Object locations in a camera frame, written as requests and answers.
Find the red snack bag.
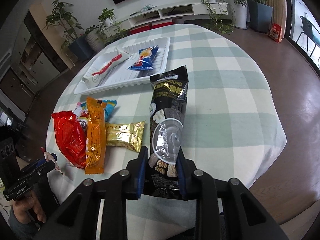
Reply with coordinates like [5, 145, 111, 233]
[52, 111, 86, 169]

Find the orange snack packet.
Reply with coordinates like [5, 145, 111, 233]
[85, 97, 106, 174]

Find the black sesame snack packet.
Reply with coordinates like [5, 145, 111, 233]
[145, 66, 189, 199]

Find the pink snack packet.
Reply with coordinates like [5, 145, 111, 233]
[73, 102, 89, 118]

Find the person's left hand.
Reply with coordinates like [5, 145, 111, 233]
[12, 190, 46, 224]

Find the gold snack packet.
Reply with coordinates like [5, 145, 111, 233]
[106, 121, 145, 153]

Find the green white checkered tablecloth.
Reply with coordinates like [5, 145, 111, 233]
[45, 23, 288, 240]

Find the blue cartoon snack packet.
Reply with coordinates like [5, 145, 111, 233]
[102, 100, 117, 122]

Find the white red snack packet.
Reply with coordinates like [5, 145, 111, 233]
[82, 49, 131, 89]

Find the white plastic tray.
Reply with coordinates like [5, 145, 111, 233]
[74, 37, 170, 95]

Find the wooden shelf cabinet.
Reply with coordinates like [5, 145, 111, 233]
[1, 12, 68, 113]

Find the blue red snack packet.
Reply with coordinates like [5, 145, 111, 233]
[128, 46, 159, 71]

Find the left tall potted plant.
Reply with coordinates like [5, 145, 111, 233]
[46, 0, 93, 62]

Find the left plant ribbed pot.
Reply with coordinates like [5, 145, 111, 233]
[84, 24, 105, 53]

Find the left small trailing plant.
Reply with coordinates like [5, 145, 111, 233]
[98, 8, 127, 45]

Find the small trailing plant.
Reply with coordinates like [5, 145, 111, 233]
[200, 0, 234, 34]
[98, 8, 127, 45]

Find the white tv cabinet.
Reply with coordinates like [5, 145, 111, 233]
[120, 0, 230, 34]

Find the red bag on floor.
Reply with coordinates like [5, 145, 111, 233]
[268, 23, 283, 43]

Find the tall plant dark pot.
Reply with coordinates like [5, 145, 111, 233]
[247, 0, 273, 34]

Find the plant in white pot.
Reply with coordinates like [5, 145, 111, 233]
[223, 0, 248, 30]

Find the black balcony chair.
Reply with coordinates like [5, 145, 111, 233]
[296, 16, 319, 57]

